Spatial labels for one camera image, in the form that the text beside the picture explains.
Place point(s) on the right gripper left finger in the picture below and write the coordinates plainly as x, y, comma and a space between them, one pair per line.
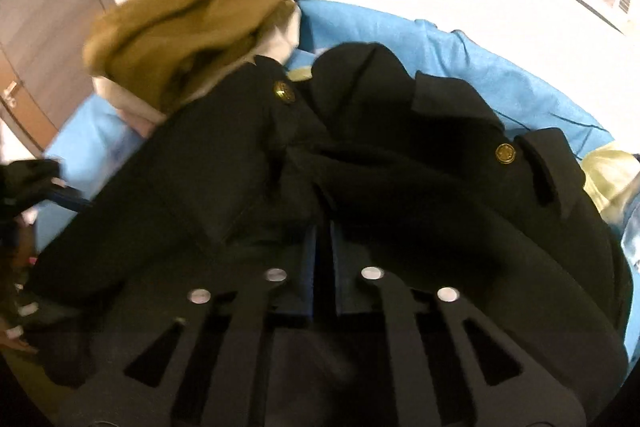
211, 367

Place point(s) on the grey door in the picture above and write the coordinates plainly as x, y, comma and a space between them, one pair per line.
43, 77

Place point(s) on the olive green garment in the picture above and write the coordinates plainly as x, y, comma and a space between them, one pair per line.
154, 48

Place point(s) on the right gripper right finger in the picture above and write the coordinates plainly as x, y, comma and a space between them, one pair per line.
449, 365

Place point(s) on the black coat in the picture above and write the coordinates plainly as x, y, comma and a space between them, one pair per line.
326, 365

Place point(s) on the cream white garment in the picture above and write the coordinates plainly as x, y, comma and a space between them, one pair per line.
278, 43

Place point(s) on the blue floral bed sheet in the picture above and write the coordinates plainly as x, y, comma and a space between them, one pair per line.
450, 66

